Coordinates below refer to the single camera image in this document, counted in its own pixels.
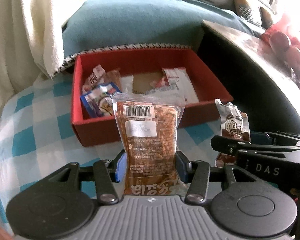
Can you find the blue sausage snack packet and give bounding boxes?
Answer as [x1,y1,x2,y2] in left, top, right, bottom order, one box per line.
[80,82,121,118]

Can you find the teal sofa cover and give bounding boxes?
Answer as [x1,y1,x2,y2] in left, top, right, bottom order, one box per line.
[62,0,263,57]

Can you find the red white stick packet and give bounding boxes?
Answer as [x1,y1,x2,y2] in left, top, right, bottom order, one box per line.
[162,68,199,104]

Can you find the brown spicy snack packet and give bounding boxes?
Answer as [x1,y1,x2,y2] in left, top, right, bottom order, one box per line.
[104,68,122,91]

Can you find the marble coffee table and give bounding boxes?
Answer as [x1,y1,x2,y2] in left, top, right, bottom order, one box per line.
[201,19,300,100]

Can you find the white fluffy blanket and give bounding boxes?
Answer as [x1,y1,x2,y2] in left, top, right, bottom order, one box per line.
[0,0,86,117]

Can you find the red cardboard box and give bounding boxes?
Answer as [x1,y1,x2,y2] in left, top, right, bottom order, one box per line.
[70,48,234,147]

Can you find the white green apron packet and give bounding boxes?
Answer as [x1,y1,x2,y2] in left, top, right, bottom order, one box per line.
[145,85,180,98]

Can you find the blue white checkered cloth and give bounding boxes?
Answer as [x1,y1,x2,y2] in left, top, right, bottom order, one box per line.
[0,73,231,230]

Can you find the dark brown small packet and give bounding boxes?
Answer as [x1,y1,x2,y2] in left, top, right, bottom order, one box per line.
[213,98,252,168]

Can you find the silver white snack packet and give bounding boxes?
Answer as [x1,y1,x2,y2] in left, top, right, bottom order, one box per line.
[120,75,134,94]

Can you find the brown noodle snack packet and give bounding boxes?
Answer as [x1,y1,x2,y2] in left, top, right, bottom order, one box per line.
[113,93,188,196]

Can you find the red plastic bag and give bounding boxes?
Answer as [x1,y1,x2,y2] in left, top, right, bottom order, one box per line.
[261,14,300,70]

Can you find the white duck gizzard packet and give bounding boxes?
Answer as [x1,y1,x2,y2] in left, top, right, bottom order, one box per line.
[82,64,106,94]

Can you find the orange patterned pillow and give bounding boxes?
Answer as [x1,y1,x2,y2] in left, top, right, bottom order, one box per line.
[234,0,262,27]

